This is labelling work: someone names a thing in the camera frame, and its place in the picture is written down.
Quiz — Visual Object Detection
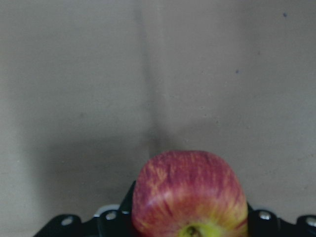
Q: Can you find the red yellow apple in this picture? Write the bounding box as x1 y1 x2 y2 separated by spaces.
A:
131 151 248 237

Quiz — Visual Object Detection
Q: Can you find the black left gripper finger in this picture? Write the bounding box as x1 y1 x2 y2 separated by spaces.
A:
35 182 137 237

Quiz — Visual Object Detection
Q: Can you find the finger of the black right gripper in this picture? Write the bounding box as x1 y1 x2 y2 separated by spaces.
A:
247 203 316 237

